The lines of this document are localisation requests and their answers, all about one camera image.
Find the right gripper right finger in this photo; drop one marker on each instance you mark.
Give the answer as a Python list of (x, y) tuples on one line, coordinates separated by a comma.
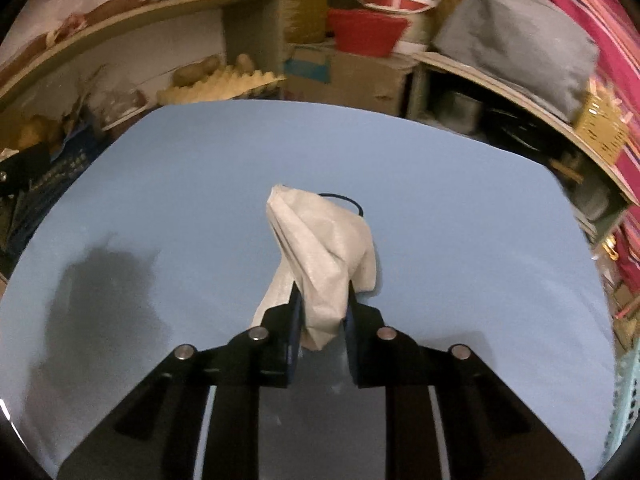
[(447, 414)]

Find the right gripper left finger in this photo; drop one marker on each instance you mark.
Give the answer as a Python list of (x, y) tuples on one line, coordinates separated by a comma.
[(196, 415)]

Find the white paper napkin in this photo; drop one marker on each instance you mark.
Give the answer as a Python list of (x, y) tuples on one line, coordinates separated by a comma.
[(326, 251)]

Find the light blue plastic basket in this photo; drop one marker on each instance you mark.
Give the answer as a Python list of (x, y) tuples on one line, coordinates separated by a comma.
[(625, 401)]

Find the light blue tablecloth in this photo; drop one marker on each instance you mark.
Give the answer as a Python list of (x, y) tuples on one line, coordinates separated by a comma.
[(164, 241)]

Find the yellow woven box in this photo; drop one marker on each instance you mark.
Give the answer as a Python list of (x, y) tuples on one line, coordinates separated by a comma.
[(602, 125)]

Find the low white shelf unit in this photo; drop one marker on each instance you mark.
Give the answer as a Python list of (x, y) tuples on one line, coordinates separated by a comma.
[(452, 96)]

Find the yellow egg tray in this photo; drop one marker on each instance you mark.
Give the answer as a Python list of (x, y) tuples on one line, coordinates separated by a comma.
[(223, 85)]

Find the cardboard box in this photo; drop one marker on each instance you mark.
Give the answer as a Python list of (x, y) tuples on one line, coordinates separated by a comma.
[(318, 73)]

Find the grey fabric cover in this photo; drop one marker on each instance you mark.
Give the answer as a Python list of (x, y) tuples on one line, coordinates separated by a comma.
[(531, 45)]

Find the red plastic bowl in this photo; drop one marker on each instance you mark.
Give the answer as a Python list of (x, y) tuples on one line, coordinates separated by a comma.
[(364, 32)]

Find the striped red curtain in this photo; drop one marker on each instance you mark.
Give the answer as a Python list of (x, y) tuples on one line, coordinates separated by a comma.
[(610, 27)]

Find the wooden wall shelf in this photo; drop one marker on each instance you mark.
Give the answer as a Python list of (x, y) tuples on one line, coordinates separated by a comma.
[(57, 54)]

